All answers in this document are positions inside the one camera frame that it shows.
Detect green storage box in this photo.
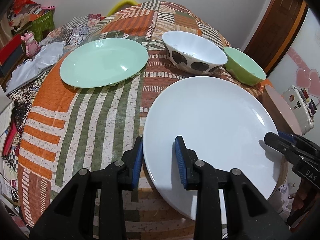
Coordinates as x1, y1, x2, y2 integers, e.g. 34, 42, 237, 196
28, 10, 55, 42

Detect wooden wardrobe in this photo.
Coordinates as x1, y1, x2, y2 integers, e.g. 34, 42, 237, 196
244, 0, 308, 74

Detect mint green plate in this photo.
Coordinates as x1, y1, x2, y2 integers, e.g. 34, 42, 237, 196
60, 38, 149, 88

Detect pink bowl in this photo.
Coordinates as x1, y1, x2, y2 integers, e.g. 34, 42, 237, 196
262, 85, 302, 135

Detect person right hand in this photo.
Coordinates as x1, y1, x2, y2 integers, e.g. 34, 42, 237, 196
291, 179, 313, 214

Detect red gift box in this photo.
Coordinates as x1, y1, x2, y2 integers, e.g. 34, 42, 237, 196
0, 34, 23, 66

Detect white bowl black spots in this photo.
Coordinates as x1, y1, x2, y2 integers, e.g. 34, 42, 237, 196
162, 31, 228, 75

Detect white sticker suitcase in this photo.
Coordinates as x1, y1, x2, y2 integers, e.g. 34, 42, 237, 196
283, 85, 317, 135

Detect white cloth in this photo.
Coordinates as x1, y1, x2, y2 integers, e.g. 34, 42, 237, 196
5, 41, 66, 95

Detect patchwork quilt bedspread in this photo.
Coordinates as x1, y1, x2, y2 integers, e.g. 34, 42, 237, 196
17, 0, 291, 240

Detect pink rabbit figurine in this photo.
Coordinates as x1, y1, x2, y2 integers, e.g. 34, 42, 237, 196
21, 31, 41, 59

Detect red plastic bag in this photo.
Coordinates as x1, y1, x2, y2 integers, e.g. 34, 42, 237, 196
12, 0, 35, 15

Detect green bowl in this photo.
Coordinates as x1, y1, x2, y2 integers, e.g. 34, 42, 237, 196
223, 47, 266, 86

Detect white plate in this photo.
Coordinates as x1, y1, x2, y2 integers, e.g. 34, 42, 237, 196
143, 76, 281, 219

